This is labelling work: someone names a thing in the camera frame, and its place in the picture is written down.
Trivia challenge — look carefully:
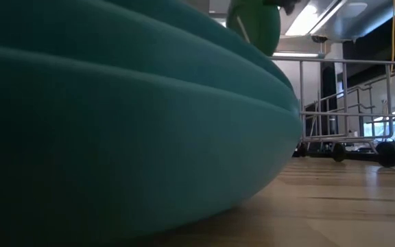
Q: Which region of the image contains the dark green round plate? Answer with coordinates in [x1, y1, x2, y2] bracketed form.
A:
[226, 0, 283, 58]
[104, 0, 294, 104]

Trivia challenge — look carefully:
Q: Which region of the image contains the teal round plate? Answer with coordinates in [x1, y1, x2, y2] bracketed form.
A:
[0, 43, 303, 246]
[0, 0, 300, 114]

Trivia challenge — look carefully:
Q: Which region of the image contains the ceiling light panel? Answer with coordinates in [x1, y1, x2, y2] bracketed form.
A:
[285, 0, 348, 37]

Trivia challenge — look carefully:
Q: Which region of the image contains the black room pillar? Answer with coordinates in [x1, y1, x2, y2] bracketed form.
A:
[320, 61, 337, 137]

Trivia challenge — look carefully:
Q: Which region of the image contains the silver ceiling duct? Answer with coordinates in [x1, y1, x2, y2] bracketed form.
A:
[310, 0, 395, 44]

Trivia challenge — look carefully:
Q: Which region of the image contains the yellow cable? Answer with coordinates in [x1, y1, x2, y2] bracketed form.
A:
[390, 0, 395, 75]

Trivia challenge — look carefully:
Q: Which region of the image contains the black aluminium table frame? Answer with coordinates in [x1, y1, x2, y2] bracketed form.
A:
[291, 150, 395, 165]

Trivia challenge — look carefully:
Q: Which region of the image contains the grey wire dish rack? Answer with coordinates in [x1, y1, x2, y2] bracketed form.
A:
[269, 56, 395, 169]

